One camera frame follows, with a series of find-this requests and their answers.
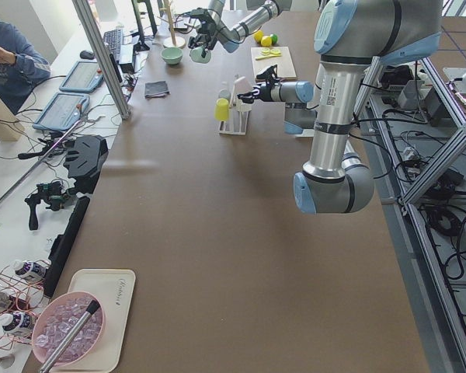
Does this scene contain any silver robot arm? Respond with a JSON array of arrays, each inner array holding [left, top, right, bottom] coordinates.
[[293, 1, 443, 214], [188, 1, 292, 64]]

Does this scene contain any aluminium frame post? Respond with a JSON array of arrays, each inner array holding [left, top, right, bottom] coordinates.
[[71, 0, 130, 120]]

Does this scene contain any wooden cutting board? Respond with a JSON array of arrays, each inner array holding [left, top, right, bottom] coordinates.
[[251, 47, 297, 81]]

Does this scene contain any green tipped grabber stick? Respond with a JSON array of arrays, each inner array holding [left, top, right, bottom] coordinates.
[[0, 116, 86, 228]]

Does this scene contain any grey cup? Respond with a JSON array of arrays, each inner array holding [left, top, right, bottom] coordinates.
[[218, 89, 231, 100]]

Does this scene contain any green lime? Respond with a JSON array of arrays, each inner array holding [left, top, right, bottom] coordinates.
[[270, 33, 278, 44]]

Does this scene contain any mint green cup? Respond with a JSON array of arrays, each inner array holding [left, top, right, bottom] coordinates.
[[190, 47, 211, 64]]

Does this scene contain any white wire cup holder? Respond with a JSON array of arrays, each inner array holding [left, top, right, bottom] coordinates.
[[218, 75, 252, 135]]

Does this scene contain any yellow cup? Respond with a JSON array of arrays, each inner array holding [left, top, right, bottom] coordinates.
[[214, 98, 230, 122]]

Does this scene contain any grey folded cloth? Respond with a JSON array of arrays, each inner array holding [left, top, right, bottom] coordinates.
[[144, 81, 169, 99]]

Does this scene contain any teach pendant tablet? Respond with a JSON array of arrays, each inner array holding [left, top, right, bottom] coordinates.
[[59, 61, 103, 93], [32, 92, 90, 131]]

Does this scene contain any wooden mug tree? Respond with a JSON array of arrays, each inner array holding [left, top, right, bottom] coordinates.
[[154, 0, 186, 49]]

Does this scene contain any mint green bowl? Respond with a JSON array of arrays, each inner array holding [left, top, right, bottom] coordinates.
[[161, 47, 183, 65]]

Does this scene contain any pink cup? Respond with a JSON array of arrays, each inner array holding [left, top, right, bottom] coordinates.
[[231, 76, 252, 106]]

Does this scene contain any yellow lemon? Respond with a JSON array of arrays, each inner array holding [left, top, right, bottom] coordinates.
[[260, 35, 273, 47], [253, 30, 264, 44]]

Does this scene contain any pink bowl with ice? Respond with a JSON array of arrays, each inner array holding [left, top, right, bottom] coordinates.
[[32, 291, 105, 367]]

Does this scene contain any yellow plastic knife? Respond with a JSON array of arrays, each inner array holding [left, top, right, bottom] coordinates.
[[255, 54, 282, 61]]

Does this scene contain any person in blue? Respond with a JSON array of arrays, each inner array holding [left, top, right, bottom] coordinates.
[[0, 20, 50, 114]]

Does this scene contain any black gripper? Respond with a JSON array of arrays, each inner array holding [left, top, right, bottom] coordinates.
[[236, 64, 282, 103], [188, 8, 220, 58]]

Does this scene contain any black keyboard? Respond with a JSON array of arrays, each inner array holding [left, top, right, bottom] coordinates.
[[103, 29, 123, 57]]

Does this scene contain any beige tray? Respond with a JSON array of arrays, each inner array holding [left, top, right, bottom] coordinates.
[[59, 269, 136, 372]]

